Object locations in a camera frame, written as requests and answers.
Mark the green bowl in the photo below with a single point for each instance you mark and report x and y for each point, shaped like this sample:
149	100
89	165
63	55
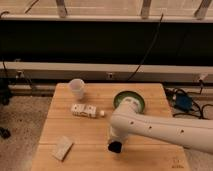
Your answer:
121	96

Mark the white sponge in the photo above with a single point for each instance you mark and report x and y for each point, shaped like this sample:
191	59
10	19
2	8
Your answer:
62	147

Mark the black object at left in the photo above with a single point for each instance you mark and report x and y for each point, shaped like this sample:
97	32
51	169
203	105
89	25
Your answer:
4	133

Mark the black eraser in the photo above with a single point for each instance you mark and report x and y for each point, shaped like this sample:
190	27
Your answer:
115	147

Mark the clear plastic cup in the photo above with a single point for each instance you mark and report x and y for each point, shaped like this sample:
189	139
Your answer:
77	88

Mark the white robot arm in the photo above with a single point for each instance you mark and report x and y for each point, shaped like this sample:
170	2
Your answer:
127	119

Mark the blue power box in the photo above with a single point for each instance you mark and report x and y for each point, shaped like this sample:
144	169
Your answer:
183	102

